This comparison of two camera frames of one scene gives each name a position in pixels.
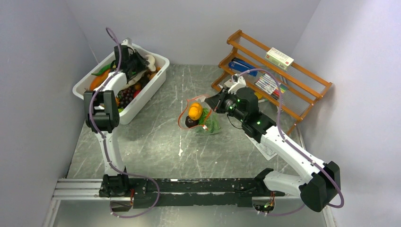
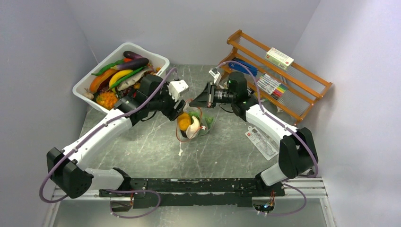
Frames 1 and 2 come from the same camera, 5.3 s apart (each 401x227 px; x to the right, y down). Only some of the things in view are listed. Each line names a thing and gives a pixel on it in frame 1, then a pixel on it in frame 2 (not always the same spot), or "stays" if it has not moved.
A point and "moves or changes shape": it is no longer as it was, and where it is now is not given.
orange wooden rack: [274, 80] stays
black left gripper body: [136, 63] to [167, 106]
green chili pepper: [104, 68] stays
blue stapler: [240, 65] stays
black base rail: [227, 192] stays
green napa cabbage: [209, 121] to [207, 121]
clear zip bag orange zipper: [198, 115] moves or changes shape
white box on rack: [279, 58] stays
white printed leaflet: [267, 153] stays
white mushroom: [151, 60] to [192, 130]
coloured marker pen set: [271, 86] stays
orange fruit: [195, 111] to [184, 120]
